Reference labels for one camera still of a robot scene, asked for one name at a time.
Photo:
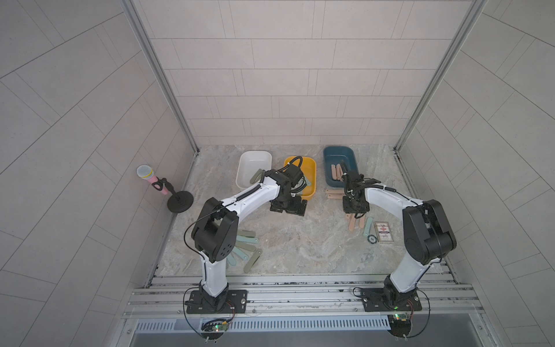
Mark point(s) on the right circuit board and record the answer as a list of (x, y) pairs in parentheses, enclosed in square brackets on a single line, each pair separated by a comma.
[(400, 324)]

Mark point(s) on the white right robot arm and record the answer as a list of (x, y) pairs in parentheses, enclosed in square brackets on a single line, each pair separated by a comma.
[(427, 235)]

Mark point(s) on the dark teal storage box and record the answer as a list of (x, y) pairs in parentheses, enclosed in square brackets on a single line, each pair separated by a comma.
[(333, 156)]

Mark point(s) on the circuit board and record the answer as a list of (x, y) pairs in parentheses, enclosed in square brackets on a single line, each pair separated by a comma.
[(216, 326), (400, 324)]

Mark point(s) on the pink toy microphone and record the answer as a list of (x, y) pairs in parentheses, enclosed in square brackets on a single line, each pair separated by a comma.
[(147, 173)]

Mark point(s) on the white storage box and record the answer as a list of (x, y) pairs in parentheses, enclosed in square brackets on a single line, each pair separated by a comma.
[(250, 163)]

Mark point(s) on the aluminium rail frame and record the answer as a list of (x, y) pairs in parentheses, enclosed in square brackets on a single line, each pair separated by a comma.
[(301, 295)]

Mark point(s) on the yellow storage box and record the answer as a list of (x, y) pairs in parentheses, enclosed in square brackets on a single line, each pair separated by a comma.
[(309, 169)]

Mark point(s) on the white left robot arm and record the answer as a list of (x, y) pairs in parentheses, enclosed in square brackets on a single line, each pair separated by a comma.
[(215, 231)]

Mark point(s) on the olive folding knife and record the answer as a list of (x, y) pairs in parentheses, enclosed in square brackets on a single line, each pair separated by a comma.
[(257, 176), (252, 260), (244, 233), (246, 246)]

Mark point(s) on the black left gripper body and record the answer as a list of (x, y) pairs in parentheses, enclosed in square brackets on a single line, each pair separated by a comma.
[(290, 204)]

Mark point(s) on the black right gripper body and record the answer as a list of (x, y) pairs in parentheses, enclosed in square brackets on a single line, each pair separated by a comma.
[(350, 205)]

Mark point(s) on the small printed card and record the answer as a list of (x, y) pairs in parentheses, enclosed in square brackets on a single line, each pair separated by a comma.
[(383, 232)]

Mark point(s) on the black microphone stand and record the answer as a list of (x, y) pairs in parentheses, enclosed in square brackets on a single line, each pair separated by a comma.
[(178, 202)]

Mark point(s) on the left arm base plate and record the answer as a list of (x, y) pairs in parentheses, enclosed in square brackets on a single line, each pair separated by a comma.
[(228, 302)]

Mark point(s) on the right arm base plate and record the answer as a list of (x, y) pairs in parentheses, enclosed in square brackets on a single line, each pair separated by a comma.
[(389, 300)]

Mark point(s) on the left circuit board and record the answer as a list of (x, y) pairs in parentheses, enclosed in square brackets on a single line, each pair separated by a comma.
[(216, 326)]

